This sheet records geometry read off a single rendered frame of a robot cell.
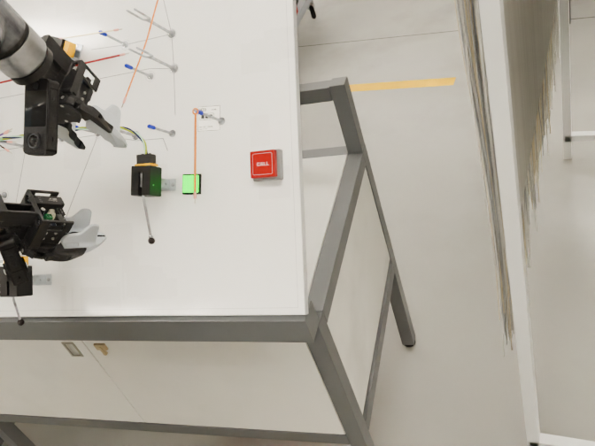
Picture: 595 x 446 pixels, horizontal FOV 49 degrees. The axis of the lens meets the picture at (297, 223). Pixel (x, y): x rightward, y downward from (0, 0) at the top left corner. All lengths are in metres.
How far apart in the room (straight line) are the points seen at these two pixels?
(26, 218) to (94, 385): 0.80
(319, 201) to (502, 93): 0.61
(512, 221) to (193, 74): 0.68
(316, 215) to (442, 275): 0.98
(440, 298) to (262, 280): 1.20
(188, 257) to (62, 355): 0.51
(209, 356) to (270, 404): 0.20
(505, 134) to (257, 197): 0.46
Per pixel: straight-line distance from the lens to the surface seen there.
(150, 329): 1.37
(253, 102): 1.27
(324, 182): 1.60
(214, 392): 1.58
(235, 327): 1.27
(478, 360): 2.16
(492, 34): 1.05
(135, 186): 1.26
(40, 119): 1.04
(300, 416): 1.57
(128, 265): 1.37
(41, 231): 1.04
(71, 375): 1.76
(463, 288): 2.35
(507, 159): 1.17
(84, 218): 1.13
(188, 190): 1.29
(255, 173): 1.20
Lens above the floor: 1.73
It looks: 38 degrees down
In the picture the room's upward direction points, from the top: 21 degrees counter-clockwise
